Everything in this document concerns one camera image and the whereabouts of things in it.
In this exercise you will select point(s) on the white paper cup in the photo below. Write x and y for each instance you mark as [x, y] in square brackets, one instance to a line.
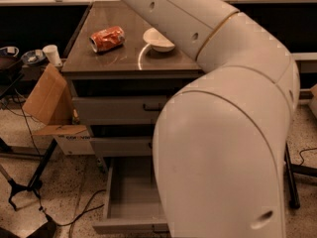
[52, 54]

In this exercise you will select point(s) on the black tripod stand left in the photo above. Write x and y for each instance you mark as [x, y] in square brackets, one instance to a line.
[35, 182]

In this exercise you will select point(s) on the brown cardboard box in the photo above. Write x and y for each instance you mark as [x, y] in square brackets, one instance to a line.
[50, 103]

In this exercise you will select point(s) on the black stand leg right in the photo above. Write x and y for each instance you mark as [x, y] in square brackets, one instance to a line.
[292, 169]

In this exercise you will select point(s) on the grey top drawer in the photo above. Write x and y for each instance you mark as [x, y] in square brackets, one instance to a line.
[123, 101]

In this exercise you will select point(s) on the blue bowl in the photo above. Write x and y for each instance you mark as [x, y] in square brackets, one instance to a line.
[34, 57]

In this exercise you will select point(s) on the grey drawer cabinet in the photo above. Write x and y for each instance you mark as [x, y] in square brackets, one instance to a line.
[133, 60]

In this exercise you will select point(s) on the crushed orange soda can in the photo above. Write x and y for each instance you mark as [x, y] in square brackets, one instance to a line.
[107, 39]

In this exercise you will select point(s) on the white paper bowl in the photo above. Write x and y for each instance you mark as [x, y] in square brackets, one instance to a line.
[158, 41]

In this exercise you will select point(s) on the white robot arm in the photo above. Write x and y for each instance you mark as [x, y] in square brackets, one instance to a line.
[218, 147]

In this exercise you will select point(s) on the dark bowl far left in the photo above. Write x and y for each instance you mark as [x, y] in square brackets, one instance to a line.
[9, 58]

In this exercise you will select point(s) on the grey bottom drawer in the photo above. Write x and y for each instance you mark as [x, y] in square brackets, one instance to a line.
[132, 203]

